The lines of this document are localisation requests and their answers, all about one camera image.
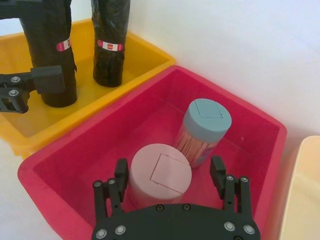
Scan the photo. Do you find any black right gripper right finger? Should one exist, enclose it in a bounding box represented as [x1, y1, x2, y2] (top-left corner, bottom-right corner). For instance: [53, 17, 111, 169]
[209, 155, 252, 218]

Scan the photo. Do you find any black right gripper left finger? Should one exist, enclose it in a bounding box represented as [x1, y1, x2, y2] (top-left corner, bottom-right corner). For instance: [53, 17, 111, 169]
[92, 158, 130, 225]

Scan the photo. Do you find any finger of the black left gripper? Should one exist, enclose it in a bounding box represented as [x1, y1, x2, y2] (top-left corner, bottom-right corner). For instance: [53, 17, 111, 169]
[0, 65, 67, 115]
[0, 0, 26, 21]

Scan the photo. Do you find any black bag roll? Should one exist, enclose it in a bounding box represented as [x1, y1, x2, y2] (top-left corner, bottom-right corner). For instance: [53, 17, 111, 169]
[91, 0, 132, 88]
[19, 0, 79, 109]

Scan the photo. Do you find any yellow plastic bin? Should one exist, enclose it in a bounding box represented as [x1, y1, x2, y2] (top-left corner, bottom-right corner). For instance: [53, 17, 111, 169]
[0, 17, 177, 159]

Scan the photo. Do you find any jar with pink lid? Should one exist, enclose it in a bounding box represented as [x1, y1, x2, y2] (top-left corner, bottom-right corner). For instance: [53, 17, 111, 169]
[126, 143, 194, 210]

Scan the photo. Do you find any red plastic bin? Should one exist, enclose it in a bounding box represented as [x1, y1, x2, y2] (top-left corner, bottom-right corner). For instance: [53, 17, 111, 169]
[17, 65, 289, 240]

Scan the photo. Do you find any clear jar with blue lid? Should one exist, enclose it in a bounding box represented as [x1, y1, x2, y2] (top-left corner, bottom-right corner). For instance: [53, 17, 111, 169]
[174, 97, 233, 170]

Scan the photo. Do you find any cream plastic bin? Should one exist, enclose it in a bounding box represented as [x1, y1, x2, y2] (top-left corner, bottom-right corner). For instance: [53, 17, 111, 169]
[277, 135, 320, 240]

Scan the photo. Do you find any white table cloth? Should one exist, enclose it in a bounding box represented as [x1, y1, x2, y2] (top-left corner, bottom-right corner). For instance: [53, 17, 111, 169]
[0, 0, 320, 240]

